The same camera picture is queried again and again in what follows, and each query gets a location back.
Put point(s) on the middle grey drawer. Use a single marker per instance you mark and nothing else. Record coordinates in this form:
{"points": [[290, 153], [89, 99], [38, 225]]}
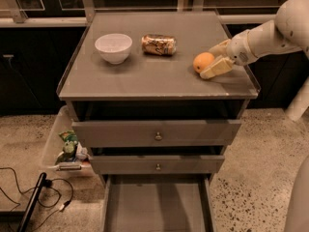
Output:
{"points": [[156, 164]]}

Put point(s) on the top grey drawer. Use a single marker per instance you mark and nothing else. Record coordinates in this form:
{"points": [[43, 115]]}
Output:
{"points": [[164, 133]]}

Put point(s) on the bottom grey open drawer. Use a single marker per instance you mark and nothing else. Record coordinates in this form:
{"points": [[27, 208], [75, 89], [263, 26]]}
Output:
{"points": [[157, 203]]}

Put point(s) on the crushed gold soda can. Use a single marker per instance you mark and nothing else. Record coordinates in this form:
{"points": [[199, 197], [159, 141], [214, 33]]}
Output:
{"points": [[159, 44]]}

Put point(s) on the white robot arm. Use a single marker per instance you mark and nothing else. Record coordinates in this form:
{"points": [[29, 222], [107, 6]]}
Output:
{"points": [[288, 32]]}

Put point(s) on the black flat bar device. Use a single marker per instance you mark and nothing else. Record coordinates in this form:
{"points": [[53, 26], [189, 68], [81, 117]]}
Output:
{"points": [[32, 203]]}

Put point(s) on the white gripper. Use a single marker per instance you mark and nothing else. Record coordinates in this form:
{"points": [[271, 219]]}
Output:
{"points": [[238, 49]]}

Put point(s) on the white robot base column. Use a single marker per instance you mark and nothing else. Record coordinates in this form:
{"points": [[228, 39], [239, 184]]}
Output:
{"points": [[297, 217]]}

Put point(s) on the metal counter railing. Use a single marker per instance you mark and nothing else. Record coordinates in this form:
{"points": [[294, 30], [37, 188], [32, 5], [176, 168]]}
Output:
{"points": [[75, 13]]}

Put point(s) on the white ceramic bowl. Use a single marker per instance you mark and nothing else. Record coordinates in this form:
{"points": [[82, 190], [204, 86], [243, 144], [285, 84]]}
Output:
{"points": [[114, 48]]}

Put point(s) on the green snack bag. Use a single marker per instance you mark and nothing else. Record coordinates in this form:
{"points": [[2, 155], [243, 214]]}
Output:
{"points": [[69, 148]]}

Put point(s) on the orange fruit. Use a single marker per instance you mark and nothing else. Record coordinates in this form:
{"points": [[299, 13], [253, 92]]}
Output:
{"points": [[201, 61]]}

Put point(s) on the grey drawer cabinet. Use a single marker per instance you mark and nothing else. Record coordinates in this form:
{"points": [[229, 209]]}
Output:
{"points": [[148, 87]]}

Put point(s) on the clear plastic storage bin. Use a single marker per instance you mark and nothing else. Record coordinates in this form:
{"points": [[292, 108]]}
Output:
{"points": [[54, 147]]}

